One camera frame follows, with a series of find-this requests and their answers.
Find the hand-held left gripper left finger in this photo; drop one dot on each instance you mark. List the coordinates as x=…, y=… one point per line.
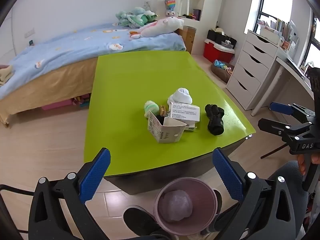
x=96, y=175

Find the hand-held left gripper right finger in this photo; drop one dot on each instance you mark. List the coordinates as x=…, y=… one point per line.
x=227, y=175

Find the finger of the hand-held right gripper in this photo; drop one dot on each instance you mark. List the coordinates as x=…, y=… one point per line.
x=271, y=126
x=280, y=108

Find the pink waste bin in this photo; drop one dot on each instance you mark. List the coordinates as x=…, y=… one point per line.
x=202, y=192

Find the person's right hand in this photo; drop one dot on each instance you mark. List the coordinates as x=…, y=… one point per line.
x=302, y=165

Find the white desk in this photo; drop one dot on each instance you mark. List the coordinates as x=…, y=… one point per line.
x=292, y=71

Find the white drawer cabinet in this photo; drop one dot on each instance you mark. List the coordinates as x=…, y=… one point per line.
x=250, y=65

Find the black rolled socks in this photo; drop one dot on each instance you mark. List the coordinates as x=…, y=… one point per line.
x=215, y=120

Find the small white box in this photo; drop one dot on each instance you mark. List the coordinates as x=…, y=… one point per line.
x=191, y=128

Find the crumpled grey plastic bag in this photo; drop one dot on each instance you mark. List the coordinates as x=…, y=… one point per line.
x=176, y=206

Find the person's black shoe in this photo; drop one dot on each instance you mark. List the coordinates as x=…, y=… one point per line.
x=140, y=220

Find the brown pet bed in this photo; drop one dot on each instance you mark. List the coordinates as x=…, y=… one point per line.
x=220, y=76

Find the beige open paper carton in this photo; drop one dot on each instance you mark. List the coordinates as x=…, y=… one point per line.
x=167, y=135

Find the blue yarn toy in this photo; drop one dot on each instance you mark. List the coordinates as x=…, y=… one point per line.
x=219, y=63

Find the colourful toys under bed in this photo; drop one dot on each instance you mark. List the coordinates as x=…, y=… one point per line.
x=81, y=100

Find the white printed cardboard box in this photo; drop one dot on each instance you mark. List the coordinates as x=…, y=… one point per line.
x=183, y=112

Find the row of books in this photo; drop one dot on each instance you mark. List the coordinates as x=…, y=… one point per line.
x=280, y=28

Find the pink storage box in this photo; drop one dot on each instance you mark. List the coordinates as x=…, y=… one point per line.
x=57, y=104

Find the red storage box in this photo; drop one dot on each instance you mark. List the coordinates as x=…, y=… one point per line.
x=216, y=53

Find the pastel green rolled socks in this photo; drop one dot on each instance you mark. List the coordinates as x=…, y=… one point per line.
x=150, y=107

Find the black storage boxes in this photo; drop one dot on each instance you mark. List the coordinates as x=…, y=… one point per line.
x=221, y=38

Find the white rolled socks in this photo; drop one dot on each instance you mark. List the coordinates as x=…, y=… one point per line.
x=181, y=95

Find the bed with beige skirt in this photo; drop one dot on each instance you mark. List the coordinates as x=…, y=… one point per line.
x=50, y=87

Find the window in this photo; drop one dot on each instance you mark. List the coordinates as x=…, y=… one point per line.
x=277, y=0

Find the wooden nightstand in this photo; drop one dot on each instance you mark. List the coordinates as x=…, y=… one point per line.
x=188, y=38

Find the light blue printed blanket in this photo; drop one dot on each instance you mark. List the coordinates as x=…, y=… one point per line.
x=62, y=50

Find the beige plush toy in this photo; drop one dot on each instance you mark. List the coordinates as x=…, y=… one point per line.
x=5, y=76

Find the pink and white plush toy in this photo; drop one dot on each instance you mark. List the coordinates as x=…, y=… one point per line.
x=160, y=27

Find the rainbow hanging toy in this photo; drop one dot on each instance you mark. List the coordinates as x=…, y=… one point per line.
x=170, y=7

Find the green plush toy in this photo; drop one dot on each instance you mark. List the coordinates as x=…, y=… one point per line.
x=132, y=17

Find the black metal frame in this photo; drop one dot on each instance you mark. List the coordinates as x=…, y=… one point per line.
x=15, y=188

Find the white wall shelf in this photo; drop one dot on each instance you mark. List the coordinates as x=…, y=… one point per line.
x=200, y=2

